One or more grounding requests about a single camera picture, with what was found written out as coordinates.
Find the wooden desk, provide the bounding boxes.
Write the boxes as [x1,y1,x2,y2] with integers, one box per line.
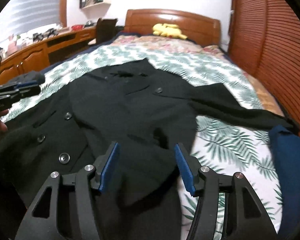
[0,27,96,85]

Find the grey folded garment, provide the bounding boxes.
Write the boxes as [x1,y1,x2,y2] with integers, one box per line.
[7,71,45,85]

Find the red bowl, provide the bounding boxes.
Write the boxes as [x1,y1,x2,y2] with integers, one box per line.
[71,24,84,31]

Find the palm leaf bed sheet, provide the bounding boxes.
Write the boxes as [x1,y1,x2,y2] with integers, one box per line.
[5,44,282,239]

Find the black button coat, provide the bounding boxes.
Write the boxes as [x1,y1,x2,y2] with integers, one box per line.
[0,59,300,239]

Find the navy blue garment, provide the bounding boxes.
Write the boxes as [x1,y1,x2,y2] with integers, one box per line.
[269,126,300,239]

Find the yellow plush toy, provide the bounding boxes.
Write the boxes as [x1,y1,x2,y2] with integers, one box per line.
[153,23,187,40]

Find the dark wooden chair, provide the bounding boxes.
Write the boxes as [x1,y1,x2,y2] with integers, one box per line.
[96,18,117,44]

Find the floral quilt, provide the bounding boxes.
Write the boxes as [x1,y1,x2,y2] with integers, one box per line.
[111,35,225,57]

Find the wooden headboard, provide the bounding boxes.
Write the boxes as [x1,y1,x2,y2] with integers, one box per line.
[124,9,221,47]

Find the striped window blind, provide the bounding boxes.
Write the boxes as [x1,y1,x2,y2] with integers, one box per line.
[0,0,60,42]

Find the wooden louvered wardrobe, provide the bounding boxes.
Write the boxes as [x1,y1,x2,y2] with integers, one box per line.
[228,0,300,135]

